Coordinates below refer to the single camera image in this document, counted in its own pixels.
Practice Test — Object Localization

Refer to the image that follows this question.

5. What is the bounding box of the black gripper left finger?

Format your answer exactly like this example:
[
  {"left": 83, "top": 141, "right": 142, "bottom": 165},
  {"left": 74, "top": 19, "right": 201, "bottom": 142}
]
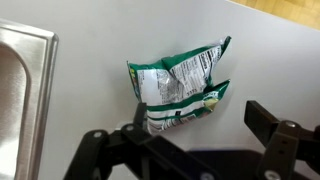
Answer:
[{"left": 63, "top": 102, "right": 218, "bottom": 180}]

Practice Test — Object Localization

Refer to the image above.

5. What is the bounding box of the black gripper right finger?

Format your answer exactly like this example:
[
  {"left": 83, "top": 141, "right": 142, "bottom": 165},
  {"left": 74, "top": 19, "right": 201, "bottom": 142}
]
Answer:
[{"left": 244, "top": 100, "right": 320, "bottom": 180}]

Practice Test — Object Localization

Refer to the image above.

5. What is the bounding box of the green white snack packet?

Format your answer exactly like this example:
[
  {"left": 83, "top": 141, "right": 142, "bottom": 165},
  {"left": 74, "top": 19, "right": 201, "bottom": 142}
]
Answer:
[{"left": 126, "top": 35, "right": 232, "bottom": 134}]

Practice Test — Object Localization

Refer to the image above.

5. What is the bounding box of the stainless steel sink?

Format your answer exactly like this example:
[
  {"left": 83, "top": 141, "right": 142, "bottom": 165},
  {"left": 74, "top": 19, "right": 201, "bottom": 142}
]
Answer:
[{"left": 0, "top": 18, "right": 60, "bottom": 180}]

